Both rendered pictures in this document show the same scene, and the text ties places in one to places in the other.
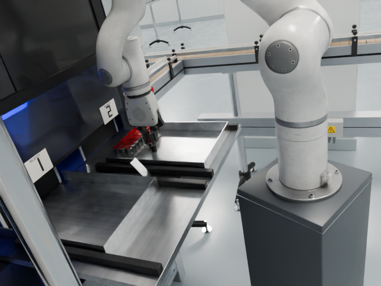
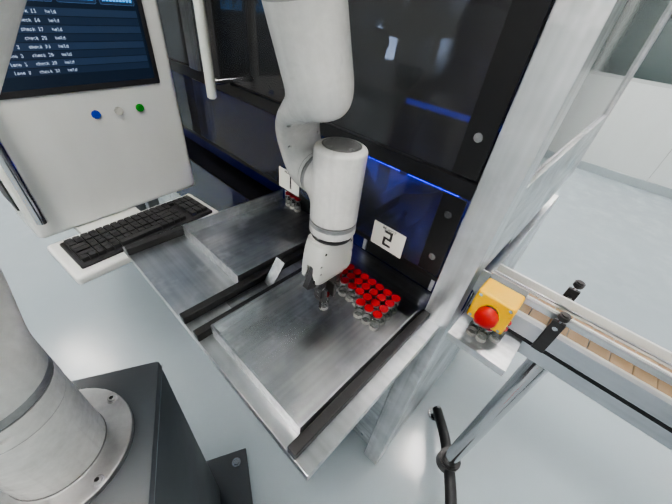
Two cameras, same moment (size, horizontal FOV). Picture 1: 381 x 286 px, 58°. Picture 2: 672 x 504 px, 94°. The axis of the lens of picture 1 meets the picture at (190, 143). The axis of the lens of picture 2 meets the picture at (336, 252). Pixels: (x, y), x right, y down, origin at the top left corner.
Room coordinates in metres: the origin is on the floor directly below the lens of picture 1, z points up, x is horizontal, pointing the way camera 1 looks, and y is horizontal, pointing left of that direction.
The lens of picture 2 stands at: (1.11, -0.33, 1.43)
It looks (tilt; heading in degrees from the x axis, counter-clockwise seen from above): 39 degrees down; 102
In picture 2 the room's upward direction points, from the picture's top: 7 degrees clockwise
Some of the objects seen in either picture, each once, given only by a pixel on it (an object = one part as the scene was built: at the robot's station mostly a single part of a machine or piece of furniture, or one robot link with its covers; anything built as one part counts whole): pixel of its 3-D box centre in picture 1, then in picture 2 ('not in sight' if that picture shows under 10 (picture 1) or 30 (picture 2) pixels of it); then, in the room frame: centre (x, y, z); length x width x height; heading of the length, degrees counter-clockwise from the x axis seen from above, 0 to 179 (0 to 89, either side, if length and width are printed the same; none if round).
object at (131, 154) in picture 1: (140, 141); (354, 295); (1.06, 0.17, 0.90); 0.18 x 0.02 x 0.05; 153
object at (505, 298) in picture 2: not in sight; (496, 303); (1.34, 0.16, 1.00); 0.08 x 0.07 x 0.07; 63
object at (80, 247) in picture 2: not in sight; (143, 225); (0.36, 0.29, 0.82); 0.40 x 0.14 x 0.02; 69
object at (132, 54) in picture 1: (129, 62); (335, 182); (1.00, 0.13, 1.19); 0.09 x 0.08 x 0.13; 144
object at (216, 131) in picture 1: (169, 143); (319, 323); (1.01, 0.07, 0.90); 0.34 x 0.26 x 0.04; 63
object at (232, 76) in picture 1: (238, 128); not in sight; (1.89, -0.31, 0.46); 0.09 x 0.09 x 0.77; 63
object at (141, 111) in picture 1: (142, 106); (329, 250); (1.00, 0.12, 1.05); 0.10 x 0.07 x 0.11; 63
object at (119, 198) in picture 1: (80, 206); (264, 229); (0.76, 0.32, 0.90); 0.34 x 0.26 x 0.04; 63
